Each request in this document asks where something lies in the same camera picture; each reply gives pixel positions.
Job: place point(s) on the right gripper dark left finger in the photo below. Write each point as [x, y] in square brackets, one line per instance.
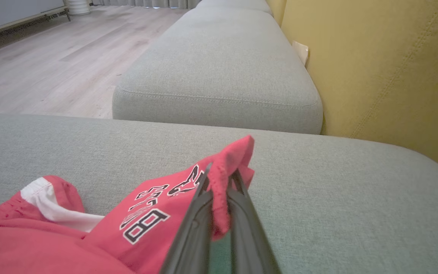
[192, 236]

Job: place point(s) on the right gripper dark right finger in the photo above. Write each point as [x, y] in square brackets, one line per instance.
[247, 236]

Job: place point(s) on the red basketball jersey white sleeves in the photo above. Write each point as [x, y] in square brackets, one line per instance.
[89, 251]

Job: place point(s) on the large grey sofa seat cushion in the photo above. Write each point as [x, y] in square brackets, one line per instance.
[337, 209]

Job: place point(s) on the long grey sofa cushion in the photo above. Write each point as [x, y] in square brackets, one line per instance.
[222, 68]

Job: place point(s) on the yellow upholstered backrest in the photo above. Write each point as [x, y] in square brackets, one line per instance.
[386, 76]

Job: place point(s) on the small grey sofa cushion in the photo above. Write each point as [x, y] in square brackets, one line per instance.
[234, 4]

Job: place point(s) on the grey curtain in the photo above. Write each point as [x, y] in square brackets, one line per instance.
[146, 3]

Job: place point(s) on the white ribbed cylinder appliance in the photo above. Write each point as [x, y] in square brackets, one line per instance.
[78, 5]

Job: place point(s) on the white low cabinet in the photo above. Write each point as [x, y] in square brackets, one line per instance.
[17, 9]

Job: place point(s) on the white wall socket plate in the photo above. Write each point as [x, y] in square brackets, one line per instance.
[301, 51]

